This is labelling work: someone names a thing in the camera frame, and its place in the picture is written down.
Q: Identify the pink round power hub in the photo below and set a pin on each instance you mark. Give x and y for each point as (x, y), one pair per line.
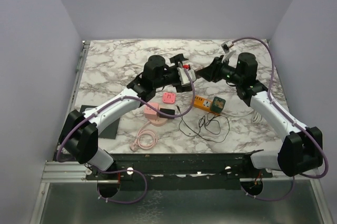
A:
(158, 121)

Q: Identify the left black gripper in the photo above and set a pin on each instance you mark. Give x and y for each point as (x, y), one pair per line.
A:
(177, 59)

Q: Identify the green cube socket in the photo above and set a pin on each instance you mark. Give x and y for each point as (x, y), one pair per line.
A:
(217, 105)

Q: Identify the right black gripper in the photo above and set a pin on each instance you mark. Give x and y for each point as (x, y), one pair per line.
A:
(211, 72)

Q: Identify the coral pink square charger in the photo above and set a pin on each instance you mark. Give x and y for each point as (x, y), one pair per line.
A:
(168, 98)

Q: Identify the orange power strip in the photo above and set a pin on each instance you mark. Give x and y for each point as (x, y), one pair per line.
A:
(203, 104)

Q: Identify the aluminium frame rail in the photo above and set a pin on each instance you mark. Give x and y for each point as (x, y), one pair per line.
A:
(66, 197)

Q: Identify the pink cube socket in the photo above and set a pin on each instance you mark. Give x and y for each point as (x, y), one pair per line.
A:
(149, 113)

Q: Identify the black mounting base rail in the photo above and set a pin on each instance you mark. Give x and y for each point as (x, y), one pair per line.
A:
(163, 171)

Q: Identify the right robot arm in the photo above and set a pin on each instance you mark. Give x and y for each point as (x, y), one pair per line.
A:
(273, 110)

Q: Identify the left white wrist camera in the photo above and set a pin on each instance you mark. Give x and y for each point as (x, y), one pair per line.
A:
(186, 76)

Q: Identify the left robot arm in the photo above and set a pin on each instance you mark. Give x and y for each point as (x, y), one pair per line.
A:
(79, 135)

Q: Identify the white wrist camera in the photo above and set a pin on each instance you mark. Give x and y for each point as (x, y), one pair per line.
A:
(186, 76)
(228, 51)

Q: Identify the black power adapter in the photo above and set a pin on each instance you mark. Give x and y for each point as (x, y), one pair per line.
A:
(166, 113)

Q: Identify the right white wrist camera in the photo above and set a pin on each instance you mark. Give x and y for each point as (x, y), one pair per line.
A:
(228, 51)

